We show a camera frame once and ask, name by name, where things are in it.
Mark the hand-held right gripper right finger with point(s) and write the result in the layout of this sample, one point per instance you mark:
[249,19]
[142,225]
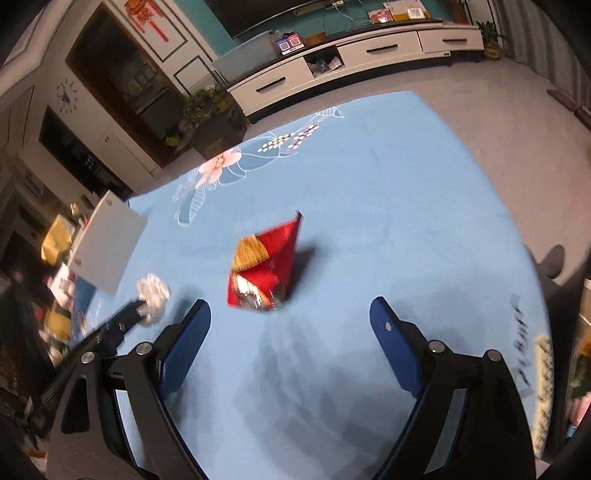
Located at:
[392,346]

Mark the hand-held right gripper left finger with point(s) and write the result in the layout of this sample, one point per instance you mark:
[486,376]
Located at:
[184,350]

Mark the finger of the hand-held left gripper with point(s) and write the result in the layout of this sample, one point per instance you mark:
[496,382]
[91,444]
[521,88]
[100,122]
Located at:
[117,325]

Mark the white paper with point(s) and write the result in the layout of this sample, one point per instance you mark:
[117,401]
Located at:
[154,290]

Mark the red snack packet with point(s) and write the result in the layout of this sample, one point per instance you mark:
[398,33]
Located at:
[272,258]

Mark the yellow bag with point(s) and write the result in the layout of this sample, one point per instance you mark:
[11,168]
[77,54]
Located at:
[57,237]

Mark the blue floral tablecloth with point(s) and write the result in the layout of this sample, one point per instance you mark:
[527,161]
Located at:
[369,207]

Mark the large leafy potted plant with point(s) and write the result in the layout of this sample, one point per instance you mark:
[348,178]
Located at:
[205,104]

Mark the white plastic packets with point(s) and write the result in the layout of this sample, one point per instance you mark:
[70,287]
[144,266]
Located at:
[324,64]

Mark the white television cabinet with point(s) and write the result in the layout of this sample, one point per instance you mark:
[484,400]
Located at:
[295,69]

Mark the grey rectangular tank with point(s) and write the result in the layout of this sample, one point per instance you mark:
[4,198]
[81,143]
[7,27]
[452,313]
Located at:
[244,57]

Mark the small blue red sign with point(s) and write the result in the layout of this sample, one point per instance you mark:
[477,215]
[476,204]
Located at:
[291,44]

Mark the potted plant in brown pot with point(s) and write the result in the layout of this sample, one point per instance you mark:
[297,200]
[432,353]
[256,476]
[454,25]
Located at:
[491,39]

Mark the pink red packet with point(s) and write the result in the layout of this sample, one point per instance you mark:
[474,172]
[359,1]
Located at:
[381,16]

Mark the yellow flat box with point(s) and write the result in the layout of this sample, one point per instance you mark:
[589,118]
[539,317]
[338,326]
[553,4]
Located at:
[408,9]

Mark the black television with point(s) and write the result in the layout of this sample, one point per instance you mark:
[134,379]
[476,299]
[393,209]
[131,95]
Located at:
[249,14]

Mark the grey curtain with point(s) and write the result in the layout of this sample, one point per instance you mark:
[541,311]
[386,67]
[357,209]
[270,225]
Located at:
[549,41]

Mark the black wall clock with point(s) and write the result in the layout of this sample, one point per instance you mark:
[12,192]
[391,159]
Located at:
[67,95]

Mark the red knot wall ornament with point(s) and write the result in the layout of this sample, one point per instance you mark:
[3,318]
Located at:
[145,14]

